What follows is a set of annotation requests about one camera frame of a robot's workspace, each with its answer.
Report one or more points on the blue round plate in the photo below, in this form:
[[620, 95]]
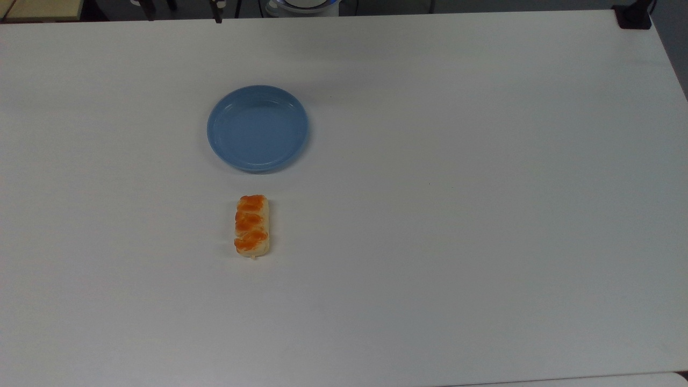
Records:
[[258, 131]]

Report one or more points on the black slanted stand leg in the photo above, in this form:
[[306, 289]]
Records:
[[150, 9]]

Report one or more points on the light wooden desk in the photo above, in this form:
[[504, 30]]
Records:
[[40, 9]]

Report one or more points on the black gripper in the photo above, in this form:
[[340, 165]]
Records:
[[218, 2]]

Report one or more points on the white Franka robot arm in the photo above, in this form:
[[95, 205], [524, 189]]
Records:
[[303, 5]]

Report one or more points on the orange glazed bread loaf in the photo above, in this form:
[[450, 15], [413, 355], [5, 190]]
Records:
[[251, 228]]

